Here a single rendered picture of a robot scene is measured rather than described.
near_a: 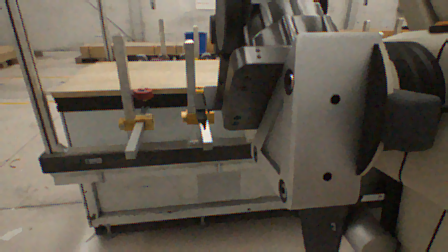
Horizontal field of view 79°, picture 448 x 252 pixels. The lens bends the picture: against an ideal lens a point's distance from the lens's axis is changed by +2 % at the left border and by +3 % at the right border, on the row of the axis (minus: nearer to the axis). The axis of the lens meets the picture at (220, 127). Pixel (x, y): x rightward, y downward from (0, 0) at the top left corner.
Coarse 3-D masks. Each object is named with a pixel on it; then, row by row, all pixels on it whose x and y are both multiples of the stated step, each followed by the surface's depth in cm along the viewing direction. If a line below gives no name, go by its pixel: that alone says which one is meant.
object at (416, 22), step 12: (408, 0) 24; (420, 0) 23; (432, 0) 22; (444, 0) 21; (408, 12) 24; (420, 12) 23; (432, 12) 23; (444, 12) 21; (408, 24) 24; (420, 24) 23; (432, 24) 22
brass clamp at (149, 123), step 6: (120, 120) 107; (126, 120) 106; (132, 120) 106; (138, 120) 107; (144, 120) 107; (150, 120) 107; (120, 126) 106; (126, 126) 107; (132, 126) 107; (144, 126) 108; (150, 126) 108
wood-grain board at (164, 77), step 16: (96, 64) 176; (112, 64) 176; (128, 64) 177; (144, 64) 176; (160, 64) 176; (176, 64) 177; (208, 64) 177; (80, 80) 137; (96, 80) 137; (112, 80) 137; (144, 80) 137; (160, 80) 138; (176, 80) 138; (208, 80) 138; (64, 96) 120; (80, 96) 121; (96, 96) 122
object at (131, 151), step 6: (144, 108) 120; (144, 114) 114; (138, 126) 103; (132, 132) 98; (138, 132) 98; (132, 138) 93; (138, 138) 94; (132, 144) 89; (138, 144) 93; (126, 150) 85; (132, 150) 85; (126, 156) 86; (132, 156) 86
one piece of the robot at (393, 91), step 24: (384, 48) 15; (384, 72) 15; (384, 96) 15; (408, 96) 14; (432, 96) 14; (384, 120) 15; (408, 120) 14; (432, 120) 14; (360, 144) 17; (384, 144) 16; (408, 144) 14; (432, 144) 14; (360, 168) 17
